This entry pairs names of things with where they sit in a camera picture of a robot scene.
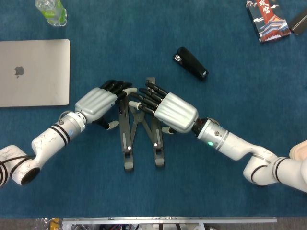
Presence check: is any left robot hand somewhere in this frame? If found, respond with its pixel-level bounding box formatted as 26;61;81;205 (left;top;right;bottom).
74;80;138;130

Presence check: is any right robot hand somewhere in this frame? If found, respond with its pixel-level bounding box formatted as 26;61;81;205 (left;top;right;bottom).
128;81;200;135

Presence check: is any black folding laptop stand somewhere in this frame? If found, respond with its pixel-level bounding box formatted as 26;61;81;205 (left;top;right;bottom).
118;76;167;171

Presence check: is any silver laptop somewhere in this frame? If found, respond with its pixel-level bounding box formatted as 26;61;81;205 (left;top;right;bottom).
0;39;71;108

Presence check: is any black stapler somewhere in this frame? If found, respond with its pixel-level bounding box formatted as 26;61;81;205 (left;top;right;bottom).
173;46;209;82

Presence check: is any blue table cloth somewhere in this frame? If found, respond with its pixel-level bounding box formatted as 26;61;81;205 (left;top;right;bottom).
0;0;307;219

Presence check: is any clear bottle with green label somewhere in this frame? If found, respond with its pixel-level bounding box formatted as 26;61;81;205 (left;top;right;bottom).
35;0;68;27

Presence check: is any dark printed palace box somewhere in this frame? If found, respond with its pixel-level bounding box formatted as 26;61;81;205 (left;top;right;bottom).
245;0;292;44

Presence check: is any beige food container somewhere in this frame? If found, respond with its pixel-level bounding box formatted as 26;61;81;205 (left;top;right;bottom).
289;139;307;161

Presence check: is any crumpled clear plastic bag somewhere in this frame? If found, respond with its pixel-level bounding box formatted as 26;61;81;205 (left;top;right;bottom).
33;217;63;230

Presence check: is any dark flat folder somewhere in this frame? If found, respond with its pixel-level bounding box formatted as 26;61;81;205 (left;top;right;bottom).
289;7;307;35

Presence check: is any aluminium frame rail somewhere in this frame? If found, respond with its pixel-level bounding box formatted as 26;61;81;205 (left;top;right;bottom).
62;217;278;225

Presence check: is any coloured cable bundle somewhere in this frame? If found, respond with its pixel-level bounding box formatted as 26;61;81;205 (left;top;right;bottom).
99;224;135;230

